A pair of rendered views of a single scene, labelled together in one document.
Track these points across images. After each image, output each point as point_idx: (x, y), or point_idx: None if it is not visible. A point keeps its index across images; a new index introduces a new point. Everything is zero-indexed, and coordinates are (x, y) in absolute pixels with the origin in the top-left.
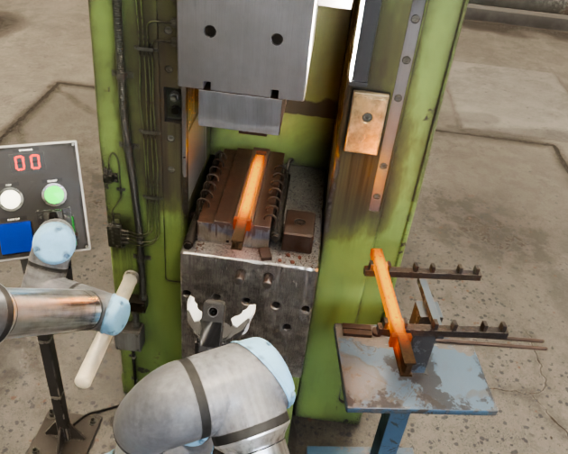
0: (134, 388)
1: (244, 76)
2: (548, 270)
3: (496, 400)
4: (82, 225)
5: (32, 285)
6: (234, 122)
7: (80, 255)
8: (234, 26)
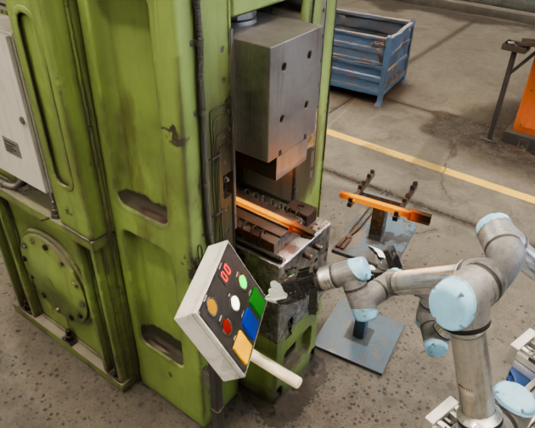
0: (501, 259)
1: (295, 134)
2: None
3: (329, 251)
4: (258, 289)
5: (368, 297)
6: (290, 166)
7: (20, 408)
8: (291, 108)
